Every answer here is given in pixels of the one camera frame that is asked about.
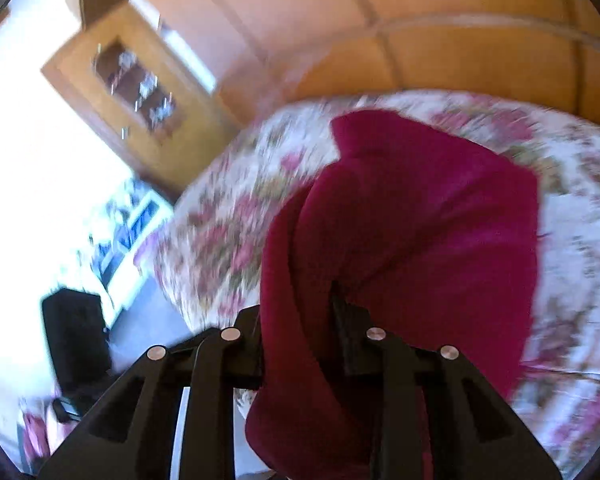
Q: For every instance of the dark red knit sweater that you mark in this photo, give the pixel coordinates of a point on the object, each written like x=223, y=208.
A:
x=405, y=220

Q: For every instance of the pink cloth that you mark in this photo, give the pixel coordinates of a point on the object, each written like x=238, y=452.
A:
x=35, y=430

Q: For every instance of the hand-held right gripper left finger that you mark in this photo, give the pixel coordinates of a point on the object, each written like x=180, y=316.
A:
x=247, y=350

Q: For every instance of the wooden wardrobe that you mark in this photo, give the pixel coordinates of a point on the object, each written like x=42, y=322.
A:
x=430, y=60

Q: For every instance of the white shelf unit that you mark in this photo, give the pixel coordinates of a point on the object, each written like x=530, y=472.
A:
x=130, y=260

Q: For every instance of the floral bedspread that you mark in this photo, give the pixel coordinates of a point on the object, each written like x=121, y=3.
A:
x=220, y=240

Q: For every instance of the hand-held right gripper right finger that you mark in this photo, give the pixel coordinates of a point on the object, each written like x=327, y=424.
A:
x=352, y=340

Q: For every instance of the wooden display cabinet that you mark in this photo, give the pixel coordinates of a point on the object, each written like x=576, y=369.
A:
x=145, y=90

